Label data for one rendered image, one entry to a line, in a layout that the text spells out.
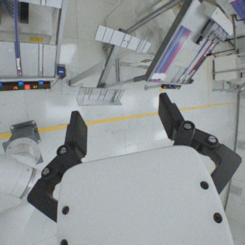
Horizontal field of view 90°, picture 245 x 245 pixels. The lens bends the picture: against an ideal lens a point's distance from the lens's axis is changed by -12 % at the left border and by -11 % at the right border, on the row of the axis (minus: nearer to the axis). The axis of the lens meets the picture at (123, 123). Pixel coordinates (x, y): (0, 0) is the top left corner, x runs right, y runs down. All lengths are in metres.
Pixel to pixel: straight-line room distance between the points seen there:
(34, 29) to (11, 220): 1.02
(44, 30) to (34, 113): 0.84
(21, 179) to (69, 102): 1.25
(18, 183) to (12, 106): 1.16
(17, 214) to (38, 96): 1.29
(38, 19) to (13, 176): 0.95
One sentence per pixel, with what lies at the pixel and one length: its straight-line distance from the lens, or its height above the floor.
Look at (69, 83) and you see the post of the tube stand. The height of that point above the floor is 0.01.
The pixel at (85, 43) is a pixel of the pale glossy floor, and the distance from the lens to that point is 1.91.
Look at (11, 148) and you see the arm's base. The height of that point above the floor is 0.71.
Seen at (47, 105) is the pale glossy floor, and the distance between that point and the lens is 1.64.
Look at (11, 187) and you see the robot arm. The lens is 0.58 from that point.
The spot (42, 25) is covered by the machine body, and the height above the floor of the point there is 0.62.
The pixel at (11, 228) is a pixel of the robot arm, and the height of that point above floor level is 1.24.
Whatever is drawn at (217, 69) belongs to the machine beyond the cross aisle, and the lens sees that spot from 4.79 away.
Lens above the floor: 1.63
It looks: 54 degrees down
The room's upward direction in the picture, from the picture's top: 99 degrees clockwise
